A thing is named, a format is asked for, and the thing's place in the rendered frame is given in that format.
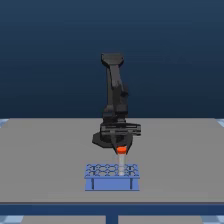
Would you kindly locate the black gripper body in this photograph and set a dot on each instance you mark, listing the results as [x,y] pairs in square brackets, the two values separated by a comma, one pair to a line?
[122,129]

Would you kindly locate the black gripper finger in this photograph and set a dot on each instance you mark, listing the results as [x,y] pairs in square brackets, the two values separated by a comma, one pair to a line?
[130,142]
[114,141]

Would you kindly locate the orange-capped clear centrifuge tube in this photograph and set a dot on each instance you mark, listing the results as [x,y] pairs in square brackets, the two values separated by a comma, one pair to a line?
[121,160]

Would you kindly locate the dark six-joint robot arm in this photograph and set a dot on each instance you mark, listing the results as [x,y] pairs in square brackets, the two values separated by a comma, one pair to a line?
[114,90]

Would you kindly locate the blue tube rack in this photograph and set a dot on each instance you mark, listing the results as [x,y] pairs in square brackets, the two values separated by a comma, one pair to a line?
[112,177]

